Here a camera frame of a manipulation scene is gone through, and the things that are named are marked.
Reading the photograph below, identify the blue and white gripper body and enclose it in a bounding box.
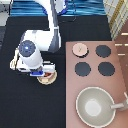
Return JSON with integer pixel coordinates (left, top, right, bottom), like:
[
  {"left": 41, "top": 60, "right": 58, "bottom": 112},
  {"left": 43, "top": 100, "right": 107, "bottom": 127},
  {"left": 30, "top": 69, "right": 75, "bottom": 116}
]
[{"left": 30, "top": 70, "right": 44, "bottom": 77}]

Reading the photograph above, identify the pink toy pot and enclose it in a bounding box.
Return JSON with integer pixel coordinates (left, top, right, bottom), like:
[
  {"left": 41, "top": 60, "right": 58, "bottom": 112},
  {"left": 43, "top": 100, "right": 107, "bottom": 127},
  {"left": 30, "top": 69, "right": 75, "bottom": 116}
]
[{"left": 37, "top": 70, "right": 57, "bottom": 85}]

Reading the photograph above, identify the cream slotted spatula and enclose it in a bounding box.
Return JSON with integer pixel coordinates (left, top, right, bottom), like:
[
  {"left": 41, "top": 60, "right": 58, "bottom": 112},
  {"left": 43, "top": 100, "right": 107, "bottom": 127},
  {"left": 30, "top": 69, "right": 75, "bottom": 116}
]
[{"left": 10, "top": 48, "right": 19, "bottom": 70}]

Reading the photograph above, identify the pink pot lid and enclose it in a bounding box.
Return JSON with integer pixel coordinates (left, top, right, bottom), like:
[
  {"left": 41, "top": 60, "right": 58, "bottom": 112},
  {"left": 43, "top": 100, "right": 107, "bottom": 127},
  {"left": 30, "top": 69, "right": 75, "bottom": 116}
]
[{"left": 73, "top": 43, "right": 88, "bottom": 56}]

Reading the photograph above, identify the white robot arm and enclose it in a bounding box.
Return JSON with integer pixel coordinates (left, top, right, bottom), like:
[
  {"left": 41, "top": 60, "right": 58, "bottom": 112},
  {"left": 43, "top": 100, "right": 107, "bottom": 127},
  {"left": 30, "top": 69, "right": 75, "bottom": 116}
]
[{"left": 16, "top": 0, "right": 66, "bottom": 76}]

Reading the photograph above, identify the cream round plate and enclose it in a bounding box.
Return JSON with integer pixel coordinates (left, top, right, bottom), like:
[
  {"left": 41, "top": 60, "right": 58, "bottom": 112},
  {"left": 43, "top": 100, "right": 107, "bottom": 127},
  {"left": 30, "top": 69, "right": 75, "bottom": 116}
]
[{"left": 36, "top": 71, "right": 58, "bottom": 86}]

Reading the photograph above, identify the black table mat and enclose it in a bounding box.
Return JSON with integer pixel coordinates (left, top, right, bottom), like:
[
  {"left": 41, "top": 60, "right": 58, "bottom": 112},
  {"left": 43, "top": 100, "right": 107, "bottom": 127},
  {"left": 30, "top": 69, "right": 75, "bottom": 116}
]
[{"left": 0, "top": 15, "right": 111, "bottom": 128}]

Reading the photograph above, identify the black burner front left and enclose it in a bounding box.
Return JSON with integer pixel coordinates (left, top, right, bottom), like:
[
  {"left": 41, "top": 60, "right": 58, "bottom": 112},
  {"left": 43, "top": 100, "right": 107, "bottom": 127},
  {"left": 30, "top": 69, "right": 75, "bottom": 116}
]
[{"left": 75, "top": 62, "right": 91, "bottom": 77}]

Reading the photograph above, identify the black burner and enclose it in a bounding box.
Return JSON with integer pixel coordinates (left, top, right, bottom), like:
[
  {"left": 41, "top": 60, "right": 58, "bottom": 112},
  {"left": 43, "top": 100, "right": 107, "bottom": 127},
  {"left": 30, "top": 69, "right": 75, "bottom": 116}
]
[
  {"left": 96, "top": 45, "right": 111, "bottom": 58},
  {"left": 98, "top": 62, "right": 115, "bottom": 76},
  {"left": 75, "top": 62, "right": 91, "bottom": 77}
]

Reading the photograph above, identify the pink toy stove top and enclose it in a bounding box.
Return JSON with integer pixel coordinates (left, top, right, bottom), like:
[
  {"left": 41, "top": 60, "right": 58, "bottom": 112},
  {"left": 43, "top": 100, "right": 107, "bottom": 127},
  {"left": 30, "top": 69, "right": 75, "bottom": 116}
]
[{"left": 66, "top": 41, "right": 128, "bottom": 128}]

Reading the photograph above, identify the large grey frying pan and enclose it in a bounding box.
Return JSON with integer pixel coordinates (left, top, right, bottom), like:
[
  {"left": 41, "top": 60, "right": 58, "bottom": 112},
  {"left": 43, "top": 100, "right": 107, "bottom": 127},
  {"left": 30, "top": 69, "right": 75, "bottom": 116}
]
[{"left": 76, "top": 87, "right": 128, "bottom": 128}]

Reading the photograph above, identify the black burner back right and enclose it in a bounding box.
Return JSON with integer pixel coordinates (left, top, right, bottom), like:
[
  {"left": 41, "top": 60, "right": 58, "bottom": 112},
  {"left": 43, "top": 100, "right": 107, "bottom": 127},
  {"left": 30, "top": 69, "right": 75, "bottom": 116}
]
[{"left": 96, "top": 45, "right": 111, "bottom": 58}]

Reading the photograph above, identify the black burner front right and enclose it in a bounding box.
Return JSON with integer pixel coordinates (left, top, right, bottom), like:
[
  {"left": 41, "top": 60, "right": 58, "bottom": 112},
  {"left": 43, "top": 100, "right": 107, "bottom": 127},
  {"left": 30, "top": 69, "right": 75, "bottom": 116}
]
[{"left": 98, "top": 62, "right": 115, "bottom": 76}]

